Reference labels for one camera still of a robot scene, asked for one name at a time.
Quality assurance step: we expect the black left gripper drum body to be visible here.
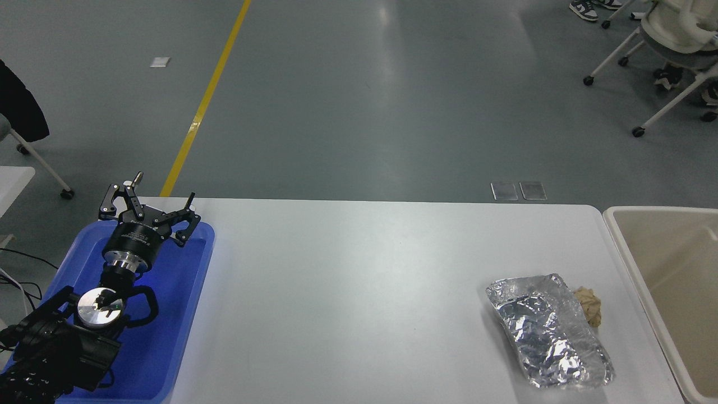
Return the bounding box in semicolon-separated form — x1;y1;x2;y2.
103;219;169;265

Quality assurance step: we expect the blue plastic tray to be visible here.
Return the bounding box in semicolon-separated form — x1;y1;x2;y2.
0;221;217;404

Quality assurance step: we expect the grey chair with castors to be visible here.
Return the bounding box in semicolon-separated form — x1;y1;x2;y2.
0;114;75;200

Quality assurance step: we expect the small white table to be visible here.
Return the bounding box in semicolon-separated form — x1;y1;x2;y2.
0;167;35;219

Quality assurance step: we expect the crumpled silver foil tray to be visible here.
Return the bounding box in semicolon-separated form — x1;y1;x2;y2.
485;274;615;389

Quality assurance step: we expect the crumpled tan paper ball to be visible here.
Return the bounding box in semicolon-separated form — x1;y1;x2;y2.
572;287;602;328

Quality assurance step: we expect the white chair base leg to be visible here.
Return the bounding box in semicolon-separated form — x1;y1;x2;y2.
601;0;643;30

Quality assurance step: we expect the large pale bin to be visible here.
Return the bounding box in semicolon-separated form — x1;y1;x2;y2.
603;206;718;404

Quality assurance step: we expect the white office chair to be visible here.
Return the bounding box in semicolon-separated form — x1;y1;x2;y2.
583;0;718;137

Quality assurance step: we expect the thin black cable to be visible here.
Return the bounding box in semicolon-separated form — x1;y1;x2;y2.
0;247;59;271

